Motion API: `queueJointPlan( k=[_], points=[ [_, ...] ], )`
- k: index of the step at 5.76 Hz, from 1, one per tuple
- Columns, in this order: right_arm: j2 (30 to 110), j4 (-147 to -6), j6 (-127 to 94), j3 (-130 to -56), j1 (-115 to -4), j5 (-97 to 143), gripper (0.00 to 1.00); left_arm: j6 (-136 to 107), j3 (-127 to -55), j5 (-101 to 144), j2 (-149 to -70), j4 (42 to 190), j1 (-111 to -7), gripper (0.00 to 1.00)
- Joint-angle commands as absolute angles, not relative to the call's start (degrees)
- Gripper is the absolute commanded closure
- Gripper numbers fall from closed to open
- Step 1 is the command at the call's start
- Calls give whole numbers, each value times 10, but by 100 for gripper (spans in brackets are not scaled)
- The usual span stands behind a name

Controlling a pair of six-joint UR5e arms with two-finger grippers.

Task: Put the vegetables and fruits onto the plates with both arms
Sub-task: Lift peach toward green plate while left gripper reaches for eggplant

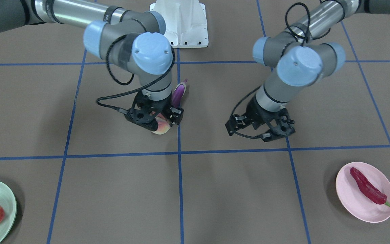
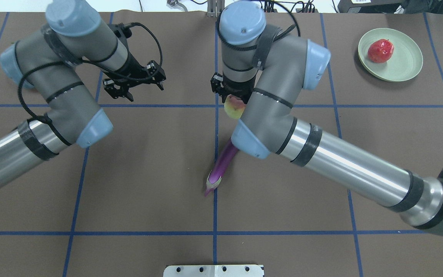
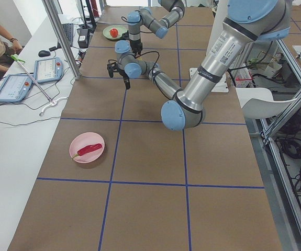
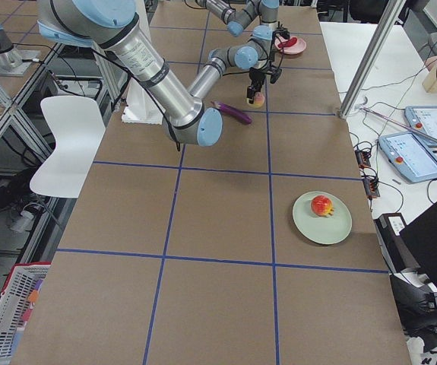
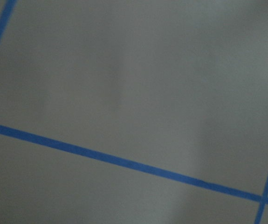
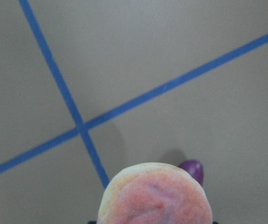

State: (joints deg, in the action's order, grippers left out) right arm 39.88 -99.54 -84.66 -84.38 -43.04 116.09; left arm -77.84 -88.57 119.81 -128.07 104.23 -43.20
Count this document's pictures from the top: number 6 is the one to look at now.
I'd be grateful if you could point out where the purple eggplant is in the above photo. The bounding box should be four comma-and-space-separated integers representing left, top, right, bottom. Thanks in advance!
178, 160, 204, 186

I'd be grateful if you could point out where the peach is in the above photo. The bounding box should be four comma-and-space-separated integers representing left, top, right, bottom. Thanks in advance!
96, 162, 213, 224

